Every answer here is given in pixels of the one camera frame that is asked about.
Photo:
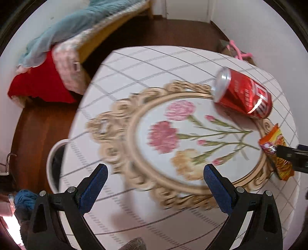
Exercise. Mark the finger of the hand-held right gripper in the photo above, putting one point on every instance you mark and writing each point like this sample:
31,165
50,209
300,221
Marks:
302,146
290,157

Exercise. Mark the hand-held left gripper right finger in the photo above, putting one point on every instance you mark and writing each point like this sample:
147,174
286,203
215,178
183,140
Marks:
216,190

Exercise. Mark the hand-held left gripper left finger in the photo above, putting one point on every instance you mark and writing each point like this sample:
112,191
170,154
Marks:
95,187

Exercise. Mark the orange noodle snack packet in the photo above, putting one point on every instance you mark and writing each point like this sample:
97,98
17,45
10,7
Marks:
284,168

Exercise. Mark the red wrapper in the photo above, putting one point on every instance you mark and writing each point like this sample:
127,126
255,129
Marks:
267,147

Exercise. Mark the white trash bin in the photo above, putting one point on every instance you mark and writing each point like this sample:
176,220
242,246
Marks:
54,165

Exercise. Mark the red soda can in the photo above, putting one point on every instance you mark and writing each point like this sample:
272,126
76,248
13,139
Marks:
243,96

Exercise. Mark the blue cloth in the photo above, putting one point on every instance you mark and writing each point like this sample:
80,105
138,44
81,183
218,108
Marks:
22,197

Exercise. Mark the red blanket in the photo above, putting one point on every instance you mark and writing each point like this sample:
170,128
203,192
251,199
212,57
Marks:
36,86

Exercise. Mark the cardboard box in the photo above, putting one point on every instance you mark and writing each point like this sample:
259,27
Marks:
223,48

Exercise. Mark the bed with blankets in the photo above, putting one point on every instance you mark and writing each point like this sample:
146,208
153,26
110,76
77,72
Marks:
67,62

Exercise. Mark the bed with blue quilt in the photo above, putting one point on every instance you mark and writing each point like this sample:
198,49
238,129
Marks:
96,45

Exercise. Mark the light blue duvet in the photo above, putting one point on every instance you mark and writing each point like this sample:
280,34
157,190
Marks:
60,28

